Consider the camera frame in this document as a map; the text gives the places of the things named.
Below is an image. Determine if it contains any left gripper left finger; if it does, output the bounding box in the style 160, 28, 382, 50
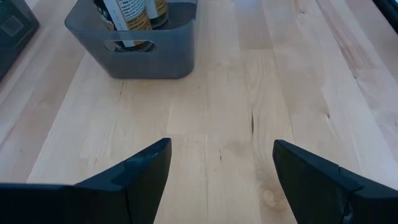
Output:
0, 137, 173, 224

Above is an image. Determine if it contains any black aluminium table frame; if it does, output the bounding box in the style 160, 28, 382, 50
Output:
372, 0, 398, 34

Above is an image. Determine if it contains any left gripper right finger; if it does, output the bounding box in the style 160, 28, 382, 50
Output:
272, 139, 398, 224

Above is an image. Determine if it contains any smoky grey plastic bin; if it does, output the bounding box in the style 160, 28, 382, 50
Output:
0, 0, 40, 82
64, 0, 199, 80

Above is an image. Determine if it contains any tan-lidded glass spice jar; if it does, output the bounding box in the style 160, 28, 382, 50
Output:
93, 0, 155, 53
145, 0, 170, 29

